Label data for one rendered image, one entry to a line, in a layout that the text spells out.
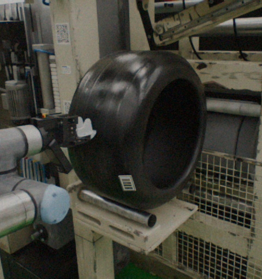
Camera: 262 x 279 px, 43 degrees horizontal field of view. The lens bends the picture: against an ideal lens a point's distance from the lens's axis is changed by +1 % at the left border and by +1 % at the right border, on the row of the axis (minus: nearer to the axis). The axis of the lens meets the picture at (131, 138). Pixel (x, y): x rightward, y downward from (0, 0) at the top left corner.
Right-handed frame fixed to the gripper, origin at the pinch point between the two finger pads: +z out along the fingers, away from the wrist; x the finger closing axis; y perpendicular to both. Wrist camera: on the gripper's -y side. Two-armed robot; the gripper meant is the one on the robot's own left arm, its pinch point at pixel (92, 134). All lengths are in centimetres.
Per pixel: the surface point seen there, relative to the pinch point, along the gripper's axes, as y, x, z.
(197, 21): 36, -2, 56
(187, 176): -20.8, -12.0, 38.3
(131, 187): -15.7, -10.9, 5.8
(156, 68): 19.1, -10.0, 17.5
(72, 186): -27.2, 23.4, 12.8
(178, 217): -39, -9, 38
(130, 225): -35.2, -3.2, 15.8
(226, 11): 39, -14, 55
